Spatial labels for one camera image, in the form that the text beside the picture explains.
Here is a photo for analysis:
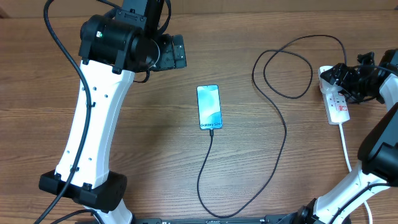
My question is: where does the black charger cable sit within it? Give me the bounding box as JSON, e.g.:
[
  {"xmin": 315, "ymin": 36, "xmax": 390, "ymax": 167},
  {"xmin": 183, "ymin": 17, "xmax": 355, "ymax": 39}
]
[{"xmin": 196, "ymin": 34, "xmax": 348, "ymax": 219}]

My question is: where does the blue Samsung Galaxy smartphone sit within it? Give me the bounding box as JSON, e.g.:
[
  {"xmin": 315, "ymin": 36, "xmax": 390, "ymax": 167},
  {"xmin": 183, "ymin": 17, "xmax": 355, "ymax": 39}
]
[{"xmin": 197, "ymin": 85, "xmax": 223, "ymax": 130}]

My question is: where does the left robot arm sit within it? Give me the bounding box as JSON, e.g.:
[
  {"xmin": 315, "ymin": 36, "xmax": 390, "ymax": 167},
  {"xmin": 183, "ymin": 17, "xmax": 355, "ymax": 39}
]
[{"xmin": 39, "ymin": 1, "xmax": 187, "ymax": 223}]

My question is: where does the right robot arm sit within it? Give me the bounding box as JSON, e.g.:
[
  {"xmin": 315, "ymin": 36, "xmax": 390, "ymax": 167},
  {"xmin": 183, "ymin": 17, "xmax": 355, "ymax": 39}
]
[{"xmin": 279, "ymin": 49, "xmax": 397, "ymax": 223}]

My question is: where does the white charger plug adapter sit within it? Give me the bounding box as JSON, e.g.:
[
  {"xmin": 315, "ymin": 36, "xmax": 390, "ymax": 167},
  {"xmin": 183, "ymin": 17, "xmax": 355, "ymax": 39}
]
[{"xmin": 319, "ymin": 77, "xmax": 342, "ymax": 95}]

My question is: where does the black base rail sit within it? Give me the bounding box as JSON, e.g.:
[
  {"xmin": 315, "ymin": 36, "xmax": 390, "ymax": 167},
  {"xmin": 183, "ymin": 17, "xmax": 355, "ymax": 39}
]
[{"xmin": 132, "ymin": 213, "xmax": 297, "ymax": 224}]

